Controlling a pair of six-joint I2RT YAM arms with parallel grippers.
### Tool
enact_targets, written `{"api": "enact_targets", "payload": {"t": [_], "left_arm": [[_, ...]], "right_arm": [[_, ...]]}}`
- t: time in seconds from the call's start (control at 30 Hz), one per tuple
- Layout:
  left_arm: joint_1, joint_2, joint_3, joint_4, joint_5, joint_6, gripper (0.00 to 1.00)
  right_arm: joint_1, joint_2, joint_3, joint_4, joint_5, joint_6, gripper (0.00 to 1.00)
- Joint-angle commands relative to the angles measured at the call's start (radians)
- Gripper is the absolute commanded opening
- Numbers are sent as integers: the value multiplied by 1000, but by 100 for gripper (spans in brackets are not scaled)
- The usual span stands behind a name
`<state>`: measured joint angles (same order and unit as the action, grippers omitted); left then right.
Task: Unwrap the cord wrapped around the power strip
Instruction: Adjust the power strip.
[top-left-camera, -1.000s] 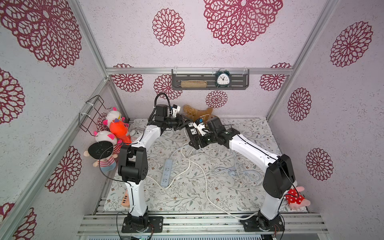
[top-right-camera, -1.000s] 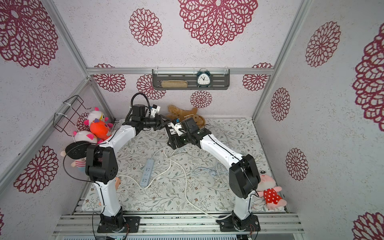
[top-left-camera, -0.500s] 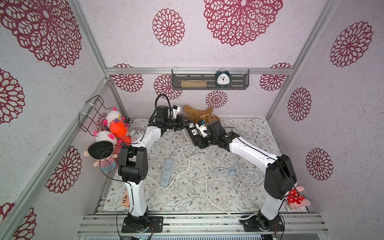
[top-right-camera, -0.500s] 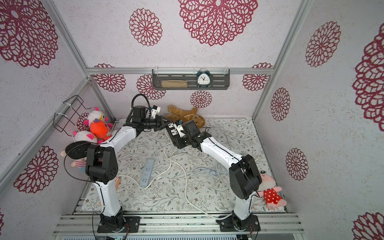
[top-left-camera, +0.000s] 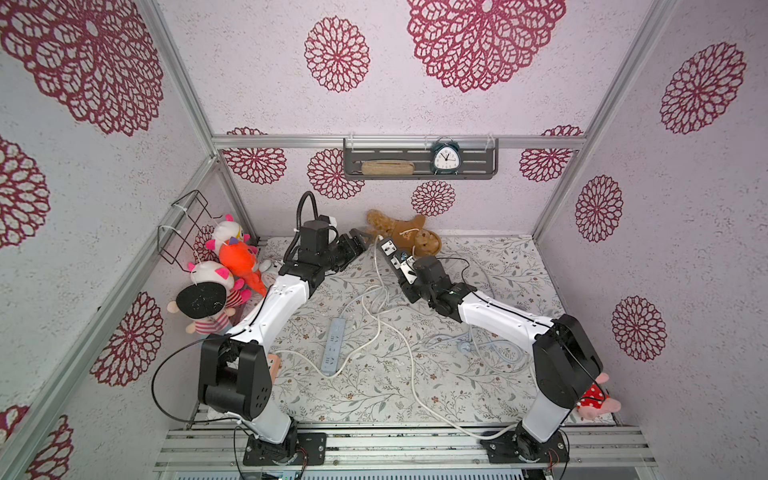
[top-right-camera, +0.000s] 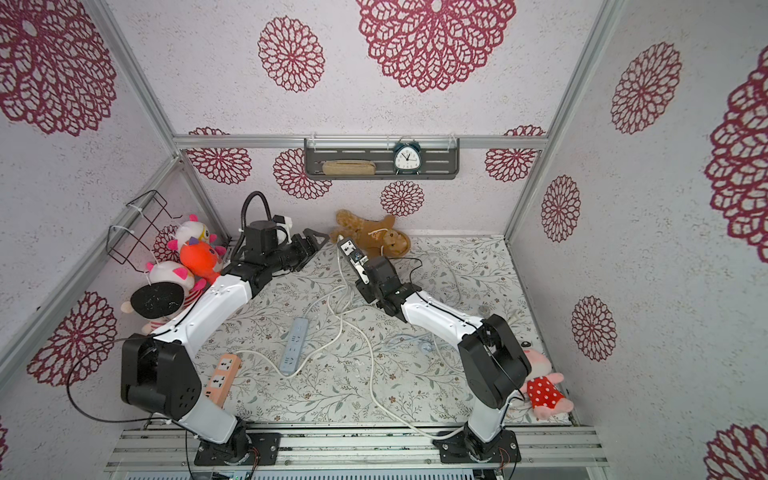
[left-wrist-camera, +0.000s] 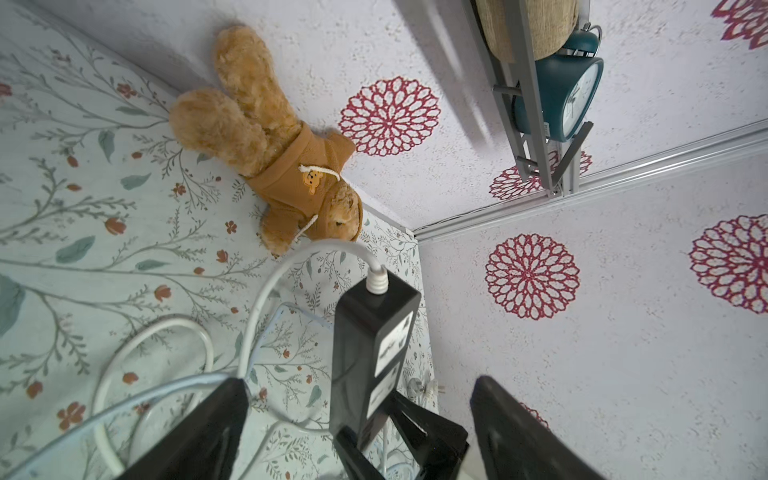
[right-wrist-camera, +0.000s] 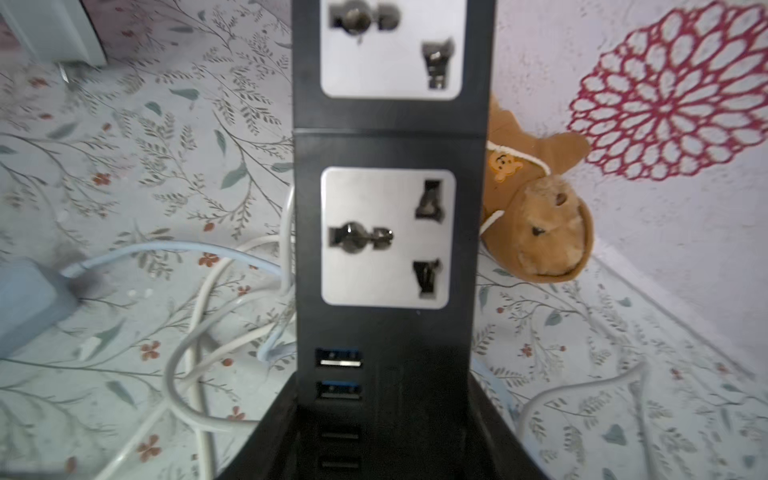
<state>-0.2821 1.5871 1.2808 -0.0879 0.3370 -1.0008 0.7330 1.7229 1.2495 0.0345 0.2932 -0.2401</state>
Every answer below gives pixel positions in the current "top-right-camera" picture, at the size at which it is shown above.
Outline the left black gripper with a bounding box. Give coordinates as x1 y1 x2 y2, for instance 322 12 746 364
268 228 331 274

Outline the black power strip white cord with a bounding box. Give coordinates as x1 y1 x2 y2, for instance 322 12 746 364
299 237 469 361

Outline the pink power strip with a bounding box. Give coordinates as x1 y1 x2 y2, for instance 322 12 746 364
204 354 241 408

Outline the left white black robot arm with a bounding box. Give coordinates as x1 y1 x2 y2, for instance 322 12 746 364
120 213 330 445

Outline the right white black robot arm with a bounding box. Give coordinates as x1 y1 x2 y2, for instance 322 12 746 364
350 256 532 445

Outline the brown teddy bear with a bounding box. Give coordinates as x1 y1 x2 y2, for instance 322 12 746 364
330 210 411 258

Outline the beige pouch on shelf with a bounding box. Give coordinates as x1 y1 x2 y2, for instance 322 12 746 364
322 160 376 177

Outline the orange fox plush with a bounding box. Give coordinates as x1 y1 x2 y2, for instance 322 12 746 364
180 237 224 285

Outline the white owl plush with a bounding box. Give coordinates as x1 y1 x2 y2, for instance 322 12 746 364
166 214 218 253

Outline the teal alarm clock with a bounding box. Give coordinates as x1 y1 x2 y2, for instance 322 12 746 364
393 142 423 175

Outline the pink striped pig plush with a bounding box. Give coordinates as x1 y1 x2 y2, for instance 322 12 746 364
142 261 208 334

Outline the black-haired doll plush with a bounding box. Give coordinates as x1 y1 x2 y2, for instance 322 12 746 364
120 282 185 335

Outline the pink red dotted plush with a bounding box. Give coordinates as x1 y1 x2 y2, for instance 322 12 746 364
520 349 574 420

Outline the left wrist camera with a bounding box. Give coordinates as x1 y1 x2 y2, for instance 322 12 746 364
272 215 293 245

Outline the grey wall shelf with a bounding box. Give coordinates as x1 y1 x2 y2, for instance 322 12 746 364
304 137 460 180

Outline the black wire basket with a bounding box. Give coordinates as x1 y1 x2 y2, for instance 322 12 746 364
104 189 179 274

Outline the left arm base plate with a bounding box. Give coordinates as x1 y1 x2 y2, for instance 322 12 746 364
192 430 282 467

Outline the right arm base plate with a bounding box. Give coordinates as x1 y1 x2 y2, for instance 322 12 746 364
432 429 522 464

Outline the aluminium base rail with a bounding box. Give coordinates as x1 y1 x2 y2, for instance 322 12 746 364
104 425 609 473

